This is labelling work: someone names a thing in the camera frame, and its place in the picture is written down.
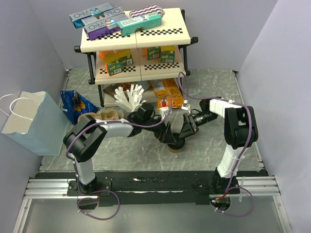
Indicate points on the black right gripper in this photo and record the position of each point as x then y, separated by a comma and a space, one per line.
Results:
192, 124

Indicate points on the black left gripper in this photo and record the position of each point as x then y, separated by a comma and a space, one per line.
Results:
167, 137

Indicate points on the black plastic cup lid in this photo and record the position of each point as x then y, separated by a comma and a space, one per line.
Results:
176, 146

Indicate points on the light blue paper bag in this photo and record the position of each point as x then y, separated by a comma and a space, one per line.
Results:
37, 123

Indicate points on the brown paper coffee cup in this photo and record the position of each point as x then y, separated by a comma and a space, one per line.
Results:
174, 150

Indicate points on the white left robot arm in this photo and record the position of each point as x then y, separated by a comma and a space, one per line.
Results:
86, 136

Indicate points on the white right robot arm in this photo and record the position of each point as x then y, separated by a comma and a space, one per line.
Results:
240, 132

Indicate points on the orange snack bag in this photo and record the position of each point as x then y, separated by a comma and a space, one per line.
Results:
165, 88

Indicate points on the wrapped white straws bundle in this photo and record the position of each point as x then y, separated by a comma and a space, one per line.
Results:
134, 100

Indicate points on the brown cardboard cup carrier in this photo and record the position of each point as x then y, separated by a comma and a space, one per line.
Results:
108, 114

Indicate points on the yellow green box right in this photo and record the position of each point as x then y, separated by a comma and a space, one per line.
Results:
167, 54

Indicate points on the cream two-tier shelf rack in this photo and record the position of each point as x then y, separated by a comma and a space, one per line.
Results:
172, 31

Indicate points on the green box right shelf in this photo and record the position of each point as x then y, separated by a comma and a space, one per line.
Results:
152, 52

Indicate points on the green box behind left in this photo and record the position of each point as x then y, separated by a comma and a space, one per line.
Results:
126, 60

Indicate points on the green box front left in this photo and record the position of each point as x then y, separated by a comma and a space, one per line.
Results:
114, 68

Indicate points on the blue chips bag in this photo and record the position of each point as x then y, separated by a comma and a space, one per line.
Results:
74, 105

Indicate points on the orange box left shelf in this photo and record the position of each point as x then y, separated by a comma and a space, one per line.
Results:
110, 56

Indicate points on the teal toothpaste box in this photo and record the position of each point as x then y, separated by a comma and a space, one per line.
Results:
143, 22

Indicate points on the purple wavy pouch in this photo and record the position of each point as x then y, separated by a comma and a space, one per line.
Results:
147, 10

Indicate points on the purple toothpaste box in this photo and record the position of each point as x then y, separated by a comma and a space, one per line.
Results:
98, 28

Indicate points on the blue toothpaste box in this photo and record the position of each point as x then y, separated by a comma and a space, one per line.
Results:
91, 15

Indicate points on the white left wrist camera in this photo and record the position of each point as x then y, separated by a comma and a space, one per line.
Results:
164, 109

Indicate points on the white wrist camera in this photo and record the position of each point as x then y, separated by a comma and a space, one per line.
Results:
164, 109
185, 106

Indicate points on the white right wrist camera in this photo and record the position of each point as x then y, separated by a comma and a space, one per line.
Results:
185, 106

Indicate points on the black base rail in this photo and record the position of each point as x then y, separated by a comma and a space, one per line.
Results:
155, 187

